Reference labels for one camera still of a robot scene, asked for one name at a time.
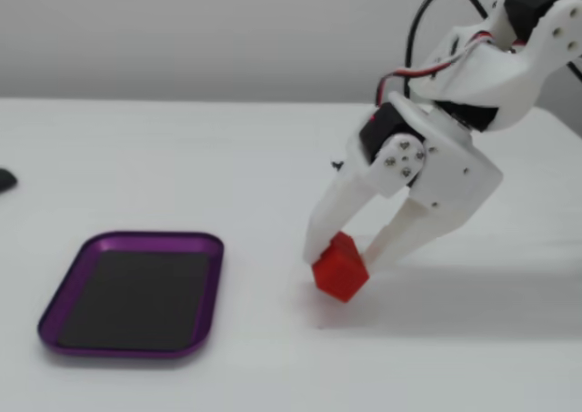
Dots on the purple metal tray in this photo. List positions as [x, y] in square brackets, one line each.
[68, 294]

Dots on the dark rounded object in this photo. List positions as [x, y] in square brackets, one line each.
[5, 180]

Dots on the red studded block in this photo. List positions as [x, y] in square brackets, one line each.
[341, 271]

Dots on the black tray liner mat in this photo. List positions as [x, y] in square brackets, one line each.
[136, 298]

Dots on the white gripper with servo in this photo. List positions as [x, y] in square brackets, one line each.
[447, 168]

